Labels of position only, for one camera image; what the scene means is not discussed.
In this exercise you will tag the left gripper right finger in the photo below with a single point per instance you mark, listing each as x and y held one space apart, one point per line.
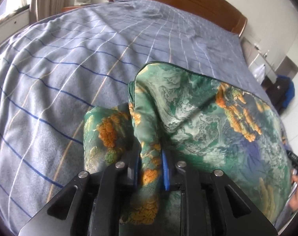
211 203

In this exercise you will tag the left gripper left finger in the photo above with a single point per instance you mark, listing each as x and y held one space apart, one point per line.
90 204

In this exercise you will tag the green patterned silk jacket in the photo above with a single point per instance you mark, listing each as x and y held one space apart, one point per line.
208 124

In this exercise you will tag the blue garment on chair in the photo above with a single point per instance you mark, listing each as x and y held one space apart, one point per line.
290 92

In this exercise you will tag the dark jacket on chair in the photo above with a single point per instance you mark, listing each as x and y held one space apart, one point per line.
276 92

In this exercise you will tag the white plastic bag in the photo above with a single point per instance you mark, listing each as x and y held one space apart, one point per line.
259 74

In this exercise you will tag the grey white desk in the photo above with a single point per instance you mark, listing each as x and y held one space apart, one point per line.
254 59

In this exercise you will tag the blue checked bed cover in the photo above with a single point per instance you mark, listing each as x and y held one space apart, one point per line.
57 69

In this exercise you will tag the wooden nightstand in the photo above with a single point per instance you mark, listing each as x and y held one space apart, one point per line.
69 8

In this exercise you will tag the white window cabinet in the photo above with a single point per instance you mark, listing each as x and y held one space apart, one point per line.
14 22

